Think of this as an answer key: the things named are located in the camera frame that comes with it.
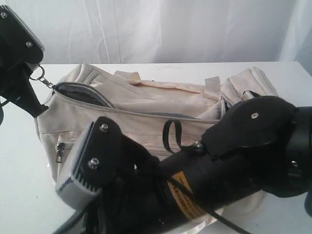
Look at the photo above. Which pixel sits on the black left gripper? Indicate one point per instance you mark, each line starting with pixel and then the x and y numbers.
pixel 15 85

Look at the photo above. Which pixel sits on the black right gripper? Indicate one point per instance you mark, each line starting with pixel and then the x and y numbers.
pixel 137 200

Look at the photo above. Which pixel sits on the metal ring with dark clasp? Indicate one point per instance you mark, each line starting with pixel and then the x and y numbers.
pixel 42 78

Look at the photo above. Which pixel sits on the cream canvas duffel bag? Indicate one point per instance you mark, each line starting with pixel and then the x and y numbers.
pixel 140 107

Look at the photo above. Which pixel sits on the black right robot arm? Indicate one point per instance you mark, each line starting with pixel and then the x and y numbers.
pixel 262 144

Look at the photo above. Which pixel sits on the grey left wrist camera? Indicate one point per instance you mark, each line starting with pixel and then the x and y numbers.
pixel 18 43

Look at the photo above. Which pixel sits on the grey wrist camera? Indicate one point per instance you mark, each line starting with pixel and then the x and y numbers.
pixel 91 163
pixel 18 43

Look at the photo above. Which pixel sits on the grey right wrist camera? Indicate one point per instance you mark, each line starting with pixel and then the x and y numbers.
pixel 91 163

